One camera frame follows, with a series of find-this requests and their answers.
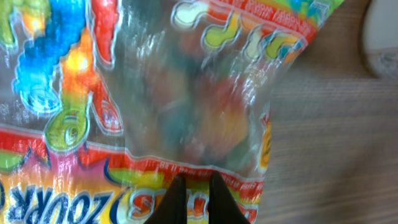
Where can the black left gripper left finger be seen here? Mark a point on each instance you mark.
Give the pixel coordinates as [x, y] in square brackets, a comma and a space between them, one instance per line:
[173, 207]

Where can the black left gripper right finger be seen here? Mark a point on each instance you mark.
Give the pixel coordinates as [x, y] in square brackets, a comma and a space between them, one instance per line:
[222, 208]

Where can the Haribo gummy candy bag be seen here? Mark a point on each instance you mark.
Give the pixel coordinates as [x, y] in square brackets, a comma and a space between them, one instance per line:
[104, 102]

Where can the white barcode scanner box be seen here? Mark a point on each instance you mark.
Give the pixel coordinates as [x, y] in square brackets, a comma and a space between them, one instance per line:
[379, 38]

